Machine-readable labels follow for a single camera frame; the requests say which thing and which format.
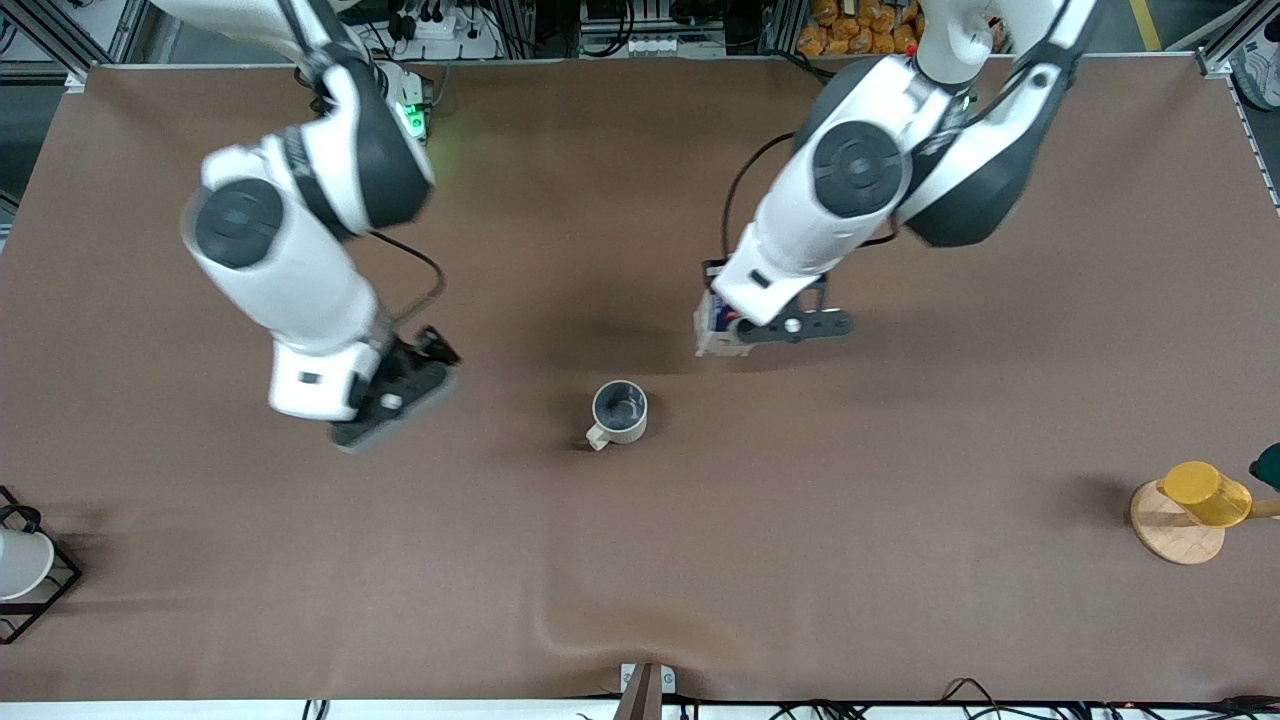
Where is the blue white milk carton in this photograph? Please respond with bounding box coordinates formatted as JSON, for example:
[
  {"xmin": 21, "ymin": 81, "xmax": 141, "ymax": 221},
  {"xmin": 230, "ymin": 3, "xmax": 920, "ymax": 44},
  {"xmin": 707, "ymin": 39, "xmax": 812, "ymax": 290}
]
[{"xmin": 693, "ymin": 288, "xmax": 753, "ymax": 359}]

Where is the grey mug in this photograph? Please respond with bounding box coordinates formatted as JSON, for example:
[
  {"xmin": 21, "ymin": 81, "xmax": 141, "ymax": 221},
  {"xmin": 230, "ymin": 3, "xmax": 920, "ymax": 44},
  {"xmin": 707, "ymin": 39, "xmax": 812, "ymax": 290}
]
[{"xmin": 585, "ymin": 379, "xmax": 650, "ymax": 452}]

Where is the yellow cup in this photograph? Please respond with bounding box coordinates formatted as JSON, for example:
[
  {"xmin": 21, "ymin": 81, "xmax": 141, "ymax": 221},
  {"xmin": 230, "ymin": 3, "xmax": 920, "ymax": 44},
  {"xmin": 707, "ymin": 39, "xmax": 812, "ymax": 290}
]
[{"xmin": 1156, "ymin": 461, "xmax": 1254, "ymax": 529}]

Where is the bag of orange buns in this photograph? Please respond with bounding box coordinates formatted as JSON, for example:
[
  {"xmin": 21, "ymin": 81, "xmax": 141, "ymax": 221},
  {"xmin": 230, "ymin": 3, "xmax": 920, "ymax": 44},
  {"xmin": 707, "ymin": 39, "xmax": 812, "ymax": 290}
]
[{"xmin": 796, "ymin": 0, "xmax": 1004, "ymax": 58}]

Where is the brown table mat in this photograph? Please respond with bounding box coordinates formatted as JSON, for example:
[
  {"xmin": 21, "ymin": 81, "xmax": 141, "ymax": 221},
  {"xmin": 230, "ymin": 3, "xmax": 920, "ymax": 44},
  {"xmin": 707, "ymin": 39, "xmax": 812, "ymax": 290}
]
[{"xmin": 0, "ymin": 55, "xmax": 1280, "ymax": 704}]

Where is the white power strip with plugs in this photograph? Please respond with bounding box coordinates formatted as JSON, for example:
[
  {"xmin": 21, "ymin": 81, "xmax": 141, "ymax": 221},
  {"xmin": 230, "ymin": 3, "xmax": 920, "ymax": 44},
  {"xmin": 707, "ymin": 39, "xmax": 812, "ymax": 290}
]
[{"xmin": 383, "ymin": 0, "xmax": 504, "ymax": 61}]

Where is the wooden mug stand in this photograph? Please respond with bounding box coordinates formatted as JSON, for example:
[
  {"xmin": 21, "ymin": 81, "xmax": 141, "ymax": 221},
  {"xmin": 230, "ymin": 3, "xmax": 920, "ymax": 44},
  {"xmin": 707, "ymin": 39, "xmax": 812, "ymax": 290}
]
[{"xmin": 1130, "ymin": 480, "xmax": 1280, "ymax": 567}]

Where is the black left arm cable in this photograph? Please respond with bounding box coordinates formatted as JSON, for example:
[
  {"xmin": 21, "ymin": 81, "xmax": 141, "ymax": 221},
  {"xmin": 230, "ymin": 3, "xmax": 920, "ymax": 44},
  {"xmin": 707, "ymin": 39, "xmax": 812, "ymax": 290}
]
[{"xmin": 721, "ymin": 131, "xmax": 798, "ymax": 263}]

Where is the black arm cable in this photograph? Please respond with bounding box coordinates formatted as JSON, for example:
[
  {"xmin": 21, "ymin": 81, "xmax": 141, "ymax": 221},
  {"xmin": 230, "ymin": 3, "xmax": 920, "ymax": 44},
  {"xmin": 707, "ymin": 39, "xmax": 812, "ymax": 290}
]
[
  {"xmin": 368, "ymin": 229, "xmax": 447, "ymax": 329},
  {"xmin": 721, "ymin": 131, "xmax": 798, "ymax": 263}
]

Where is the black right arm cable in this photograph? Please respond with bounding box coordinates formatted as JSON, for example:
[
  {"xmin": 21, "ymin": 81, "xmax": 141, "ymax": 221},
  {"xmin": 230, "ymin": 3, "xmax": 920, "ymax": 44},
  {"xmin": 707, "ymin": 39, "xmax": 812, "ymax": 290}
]
[{"xmin": 368, "ymin": 229, "xmax": 447, "ymax": 329}]

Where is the black wire rack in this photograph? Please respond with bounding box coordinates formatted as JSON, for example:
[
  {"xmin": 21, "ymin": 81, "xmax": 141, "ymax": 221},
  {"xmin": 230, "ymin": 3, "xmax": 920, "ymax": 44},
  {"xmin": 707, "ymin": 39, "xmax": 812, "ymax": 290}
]
[{"xmin": 0, "ymin": 486, "xmax": 84, "ymax": 645}]

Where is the white cup with black handle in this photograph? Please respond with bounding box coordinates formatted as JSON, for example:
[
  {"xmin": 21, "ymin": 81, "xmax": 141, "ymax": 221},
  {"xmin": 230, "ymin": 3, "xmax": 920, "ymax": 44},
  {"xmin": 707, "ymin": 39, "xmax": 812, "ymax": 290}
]
[{"xmin": 0, "ymin": 504, "xmax": 56, "ymax": 602}]

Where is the metal table bracket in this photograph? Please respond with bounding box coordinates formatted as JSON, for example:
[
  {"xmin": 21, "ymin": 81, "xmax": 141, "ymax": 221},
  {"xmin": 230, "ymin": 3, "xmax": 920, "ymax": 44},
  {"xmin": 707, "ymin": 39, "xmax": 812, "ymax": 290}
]
[{"xmin": 612, "ymin": 662, "xmax": 678, "ymax": 720}]

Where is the aluminium frame post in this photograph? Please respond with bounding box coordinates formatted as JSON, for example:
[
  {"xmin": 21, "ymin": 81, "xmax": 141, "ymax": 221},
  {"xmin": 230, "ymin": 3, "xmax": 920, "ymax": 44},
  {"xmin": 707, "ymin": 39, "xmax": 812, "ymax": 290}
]
[
  {"xmin": 1193, "ymin": 0, "xmax": 1280, "ymax": 81},
  {"xmin": 0, "ymin": 0, "xmax": 153, "ymax": 93}
]

